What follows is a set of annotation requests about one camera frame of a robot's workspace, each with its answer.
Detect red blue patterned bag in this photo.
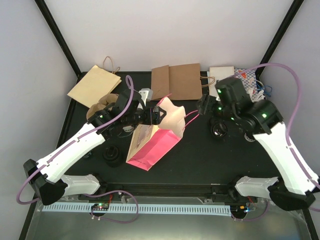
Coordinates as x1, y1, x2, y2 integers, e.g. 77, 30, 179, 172
234, 68, 273, 102

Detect cake print paper bag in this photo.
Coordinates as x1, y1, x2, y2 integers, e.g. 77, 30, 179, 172
125, 96, 198, 171

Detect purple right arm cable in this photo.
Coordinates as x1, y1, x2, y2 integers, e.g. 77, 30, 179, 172
245, 63, 320, 211

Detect tan paper bag with handles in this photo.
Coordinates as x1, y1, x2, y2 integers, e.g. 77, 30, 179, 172
67, 56, 122, 108

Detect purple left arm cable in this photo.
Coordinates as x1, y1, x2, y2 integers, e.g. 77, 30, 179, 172
16, 75, 143, 224

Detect brown pulp cup carrier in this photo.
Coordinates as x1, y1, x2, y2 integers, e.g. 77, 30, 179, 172
86, 93, 119, 120

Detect black cup lid stack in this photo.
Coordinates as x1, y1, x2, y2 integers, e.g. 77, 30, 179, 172
209, 119, 228, 140

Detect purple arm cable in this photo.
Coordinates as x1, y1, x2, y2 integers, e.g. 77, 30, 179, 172
16, 75, 143, 224
245, 63, 320, 211

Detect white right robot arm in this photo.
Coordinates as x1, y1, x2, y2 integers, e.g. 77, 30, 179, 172
197, 77, 320, 211

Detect stack of black lids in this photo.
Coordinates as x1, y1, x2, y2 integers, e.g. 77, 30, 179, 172
102, 145, 124, 168

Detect white perforated front rail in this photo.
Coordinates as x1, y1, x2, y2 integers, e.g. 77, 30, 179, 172
42, 202, 231, 217

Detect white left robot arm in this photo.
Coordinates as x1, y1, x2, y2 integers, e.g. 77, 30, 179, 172
23, 88, 167, 206

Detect white paper bag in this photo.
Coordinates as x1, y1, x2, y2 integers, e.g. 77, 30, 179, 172
200, 66, 235, 88

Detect brown kraft paper bag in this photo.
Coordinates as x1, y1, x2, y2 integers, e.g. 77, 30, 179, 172
151, 63, 203, 101

